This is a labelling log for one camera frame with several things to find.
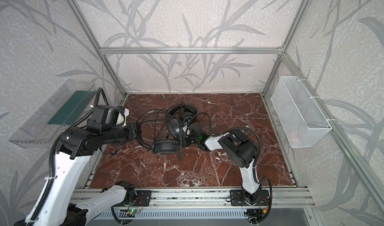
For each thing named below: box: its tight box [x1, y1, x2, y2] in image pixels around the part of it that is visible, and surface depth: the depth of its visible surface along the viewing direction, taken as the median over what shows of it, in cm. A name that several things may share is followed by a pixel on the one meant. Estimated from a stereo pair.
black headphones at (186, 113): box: [168, 104, 197, 125], surface depth 103 cm
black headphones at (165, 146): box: [136, 109, 186, 155], surface depth 58 cm
